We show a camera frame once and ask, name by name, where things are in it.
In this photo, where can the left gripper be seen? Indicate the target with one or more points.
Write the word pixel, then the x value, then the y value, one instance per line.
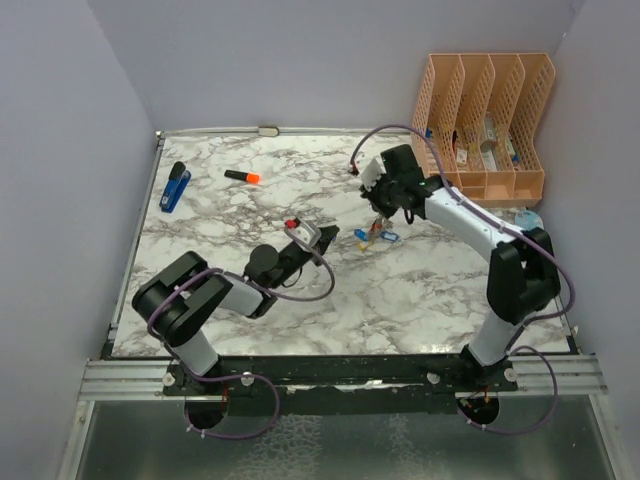
pixel 327 233

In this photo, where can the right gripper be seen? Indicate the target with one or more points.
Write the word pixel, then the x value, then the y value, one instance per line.
pixel 371 197

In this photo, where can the keyring with key bunch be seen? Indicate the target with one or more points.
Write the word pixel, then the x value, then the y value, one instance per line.
pixel 369 235

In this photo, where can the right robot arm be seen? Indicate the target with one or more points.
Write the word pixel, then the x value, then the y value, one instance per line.
pixel 522 280

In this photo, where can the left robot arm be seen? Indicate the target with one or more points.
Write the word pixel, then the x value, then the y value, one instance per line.
pixel 180 299

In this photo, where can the orange black highlighter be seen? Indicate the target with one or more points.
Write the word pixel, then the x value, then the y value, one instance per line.
pixel 247 177

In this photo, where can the peach desk file organizer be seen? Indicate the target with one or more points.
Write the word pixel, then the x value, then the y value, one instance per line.
pixel 475 119

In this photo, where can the white edge clip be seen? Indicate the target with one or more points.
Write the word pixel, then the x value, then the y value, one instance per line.
pixel 268 131

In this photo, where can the blue packaged item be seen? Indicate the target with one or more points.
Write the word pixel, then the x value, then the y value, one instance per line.
pixel 528 220

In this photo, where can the black mounting plate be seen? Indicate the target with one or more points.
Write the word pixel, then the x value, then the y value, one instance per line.
pixel 339 385

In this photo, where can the blue stapler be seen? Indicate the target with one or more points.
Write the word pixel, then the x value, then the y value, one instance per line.
pixel 178 180

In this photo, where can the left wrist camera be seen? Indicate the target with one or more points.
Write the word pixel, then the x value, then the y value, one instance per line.
pixel 303 231

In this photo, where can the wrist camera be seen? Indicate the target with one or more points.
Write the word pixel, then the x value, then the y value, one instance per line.
pixel 369 175
pixel 303 231

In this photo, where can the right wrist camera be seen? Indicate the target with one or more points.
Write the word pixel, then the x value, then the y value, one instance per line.
pixel 369 175

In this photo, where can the aluminium rail base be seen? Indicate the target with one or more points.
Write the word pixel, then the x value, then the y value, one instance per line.
pixel 132 380

